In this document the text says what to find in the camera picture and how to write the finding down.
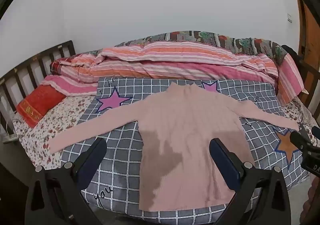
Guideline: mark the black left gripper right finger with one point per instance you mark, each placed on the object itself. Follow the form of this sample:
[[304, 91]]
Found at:
[[260, 197]]

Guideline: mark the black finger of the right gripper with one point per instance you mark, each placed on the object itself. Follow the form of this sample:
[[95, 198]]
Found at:
[[310, 153]]

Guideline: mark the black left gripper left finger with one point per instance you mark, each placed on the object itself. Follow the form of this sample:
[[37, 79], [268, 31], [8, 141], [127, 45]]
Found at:
[[54, 195]]

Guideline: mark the pink knit sweater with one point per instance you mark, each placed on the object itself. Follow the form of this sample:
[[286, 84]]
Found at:
[[176, 126]]

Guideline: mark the floral bed sheet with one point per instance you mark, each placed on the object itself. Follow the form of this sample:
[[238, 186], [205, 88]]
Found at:
[[35, 140]]

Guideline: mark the white power strip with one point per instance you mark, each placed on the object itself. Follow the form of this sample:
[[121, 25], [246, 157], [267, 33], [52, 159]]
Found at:
[[7, 138]]

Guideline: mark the dark wooden footboard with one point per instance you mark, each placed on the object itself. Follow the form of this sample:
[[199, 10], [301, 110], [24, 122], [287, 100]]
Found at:
[[310, 77]]

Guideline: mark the red embroidered pillow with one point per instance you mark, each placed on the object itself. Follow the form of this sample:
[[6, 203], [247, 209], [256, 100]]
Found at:
[[36, 105]]

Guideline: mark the dark wooden headboard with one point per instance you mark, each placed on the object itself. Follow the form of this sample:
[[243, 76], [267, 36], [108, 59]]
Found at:
[[22, 79]]

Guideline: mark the pink orange striped quilt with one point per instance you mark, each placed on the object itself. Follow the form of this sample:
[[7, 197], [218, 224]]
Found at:
[[182, 60]]

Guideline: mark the orange wooden door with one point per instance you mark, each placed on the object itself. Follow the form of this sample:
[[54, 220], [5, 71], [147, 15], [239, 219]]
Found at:
[[308, 36]]

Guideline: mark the patchwork floral quilt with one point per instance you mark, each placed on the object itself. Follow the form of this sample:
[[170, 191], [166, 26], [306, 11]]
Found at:
[[247, 46]]

